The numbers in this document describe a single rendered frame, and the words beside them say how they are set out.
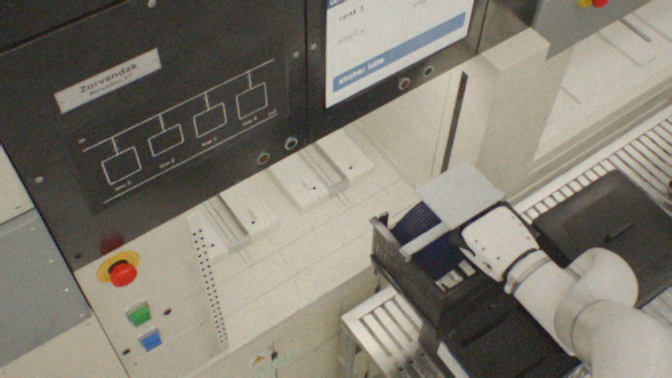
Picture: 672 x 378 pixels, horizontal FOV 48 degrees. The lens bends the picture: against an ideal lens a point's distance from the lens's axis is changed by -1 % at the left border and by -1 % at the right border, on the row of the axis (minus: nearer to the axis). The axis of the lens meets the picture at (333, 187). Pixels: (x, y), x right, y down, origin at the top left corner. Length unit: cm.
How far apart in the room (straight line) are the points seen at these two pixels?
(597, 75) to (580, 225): 49
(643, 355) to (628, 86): 138
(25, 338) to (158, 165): 33
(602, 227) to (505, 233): 61
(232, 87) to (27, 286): 38
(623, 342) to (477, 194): 52
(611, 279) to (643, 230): 75
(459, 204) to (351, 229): 48
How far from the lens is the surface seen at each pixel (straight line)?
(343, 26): 106
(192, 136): 102
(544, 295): 123
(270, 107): 107
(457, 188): 132
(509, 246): 127
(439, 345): 163
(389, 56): 117
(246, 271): 168
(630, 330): 88
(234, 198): 175
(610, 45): 226
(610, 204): 191
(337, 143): 184
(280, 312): 163
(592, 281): 113
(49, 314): 116
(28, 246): 102
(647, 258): 185
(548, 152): 195
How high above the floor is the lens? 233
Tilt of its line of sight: 54 degrees down
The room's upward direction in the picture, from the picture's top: 1 degrees clockwise
